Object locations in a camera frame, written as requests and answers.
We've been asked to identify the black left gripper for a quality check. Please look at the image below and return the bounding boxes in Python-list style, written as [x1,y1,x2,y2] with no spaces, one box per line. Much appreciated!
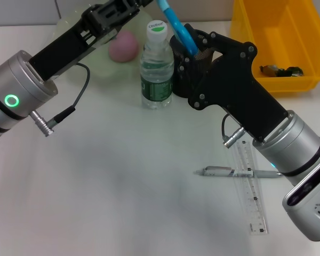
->
[29,0,153,81]

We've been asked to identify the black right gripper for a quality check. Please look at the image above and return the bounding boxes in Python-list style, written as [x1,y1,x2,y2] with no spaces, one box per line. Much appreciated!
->
[175,23,290,141]

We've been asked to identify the pink toy peach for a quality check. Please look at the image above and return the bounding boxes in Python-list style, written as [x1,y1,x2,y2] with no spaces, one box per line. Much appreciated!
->
[108,30,139,63]

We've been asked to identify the blue plastic scissors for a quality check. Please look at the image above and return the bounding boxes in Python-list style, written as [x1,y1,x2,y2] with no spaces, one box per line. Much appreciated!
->
[156,0,199,57]

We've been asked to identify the clear green-label water bottle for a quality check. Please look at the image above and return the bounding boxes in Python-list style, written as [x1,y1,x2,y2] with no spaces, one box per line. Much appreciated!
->
[140,20,175,110]

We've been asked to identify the green plastic wrapper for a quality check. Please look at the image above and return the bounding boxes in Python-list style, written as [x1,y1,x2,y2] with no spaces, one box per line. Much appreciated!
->
[259,64,304,78]

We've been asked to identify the clear plastic ruler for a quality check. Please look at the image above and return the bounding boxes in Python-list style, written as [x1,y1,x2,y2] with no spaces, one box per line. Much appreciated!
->
[231,140,271,236]

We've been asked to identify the black mesh pen holder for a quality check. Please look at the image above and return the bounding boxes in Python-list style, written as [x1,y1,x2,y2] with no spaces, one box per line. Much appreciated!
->
[169,29,217,98]

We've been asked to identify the translucent green fruit bowl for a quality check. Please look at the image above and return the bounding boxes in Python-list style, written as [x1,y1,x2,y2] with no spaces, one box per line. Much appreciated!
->
[54,7,154,78]

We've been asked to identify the grey ballpoint pen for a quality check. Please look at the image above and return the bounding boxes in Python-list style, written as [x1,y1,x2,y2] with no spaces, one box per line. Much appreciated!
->
[194,165,285,179]

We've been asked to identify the yellow plastic bin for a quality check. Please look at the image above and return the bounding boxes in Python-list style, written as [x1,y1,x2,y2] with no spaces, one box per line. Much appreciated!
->
[230,0,320,93]

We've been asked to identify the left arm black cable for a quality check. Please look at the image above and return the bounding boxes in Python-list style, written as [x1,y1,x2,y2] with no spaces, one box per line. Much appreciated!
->
[29,62,92,138]

